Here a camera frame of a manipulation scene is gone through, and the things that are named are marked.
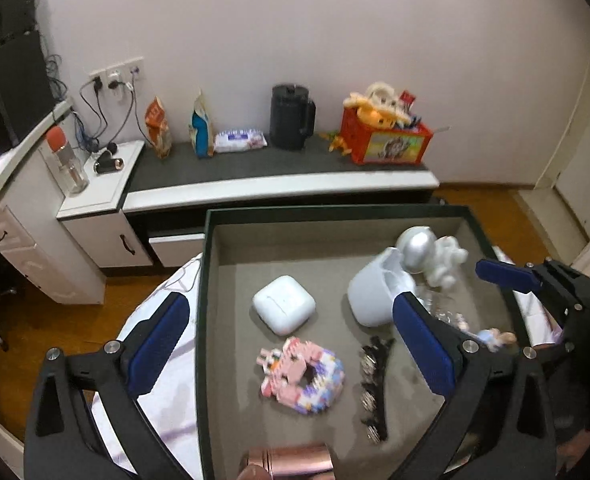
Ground rose gold metal jar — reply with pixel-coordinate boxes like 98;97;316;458
240;442;336;480

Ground black hair clip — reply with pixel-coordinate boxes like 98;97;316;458
359;336;396;445

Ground black power cables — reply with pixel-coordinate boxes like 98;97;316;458
45;52;140;153

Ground small black speaker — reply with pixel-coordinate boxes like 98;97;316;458
0;0;40;50

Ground black kettle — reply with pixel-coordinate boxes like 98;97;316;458
269;83;317;151

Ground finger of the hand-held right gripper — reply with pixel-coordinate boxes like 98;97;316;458
475;258;588;313

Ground white wet wipes packet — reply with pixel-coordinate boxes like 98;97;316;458
213;129;268;153

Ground white astronaut figurine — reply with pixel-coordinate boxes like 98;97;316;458
396;226;470;291

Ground person's right hand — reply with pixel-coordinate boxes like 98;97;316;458
557;432;590;480

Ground clear glass bottle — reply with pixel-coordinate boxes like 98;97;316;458
50;147;90;196

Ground pink building block toy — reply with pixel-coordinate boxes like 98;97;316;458
260;337;346;416

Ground red-tipped microphone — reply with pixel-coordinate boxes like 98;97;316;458
46;127;72;163

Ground red toy storage box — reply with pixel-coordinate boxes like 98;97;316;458
338;107;434;166

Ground black cylindrical device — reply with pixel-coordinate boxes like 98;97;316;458
93;144;126;175

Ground small baby doll figurine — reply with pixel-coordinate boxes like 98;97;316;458
475;327;518;351

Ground blue and white snack bag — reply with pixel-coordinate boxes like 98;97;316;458
190;90;214;159

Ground orange snack bag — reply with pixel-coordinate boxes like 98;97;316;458
145;96;173;159

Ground yellow and white plush toys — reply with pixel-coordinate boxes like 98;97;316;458
343;82;420;128

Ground low dark-topped bench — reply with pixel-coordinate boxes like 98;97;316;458
124;132;440;269

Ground small white earbuds case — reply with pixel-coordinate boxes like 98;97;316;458
252;275;316;336

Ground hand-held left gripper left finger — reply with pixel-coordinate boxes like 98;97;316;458
24;291;210;480

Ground white desk with drawers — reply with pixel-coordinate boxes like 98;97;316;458
0;102;106;306

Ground clear plastic trinket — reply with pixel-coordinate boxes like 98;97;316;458
417;285;470;335

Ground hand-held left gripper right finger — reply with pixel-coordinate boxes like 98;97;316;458
392;291;558;480

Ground dark green tray box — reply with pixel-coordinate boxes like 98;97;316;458
195;204;566;480

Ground large black speaker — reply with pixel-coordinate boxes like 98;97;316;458
0;30;56;152

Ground white wall power socket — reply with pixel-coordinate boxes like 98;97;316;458
89;57;146;92

